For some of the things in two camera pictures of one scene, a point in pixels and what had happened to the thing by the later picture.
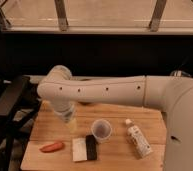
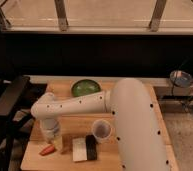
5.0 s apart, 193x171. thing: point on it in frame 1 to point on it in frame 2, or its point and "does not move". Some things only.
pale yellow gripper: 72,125 to 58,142
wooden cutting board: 101,137 does not move
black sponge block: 91,148 does not move
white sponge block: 79,149 does not move
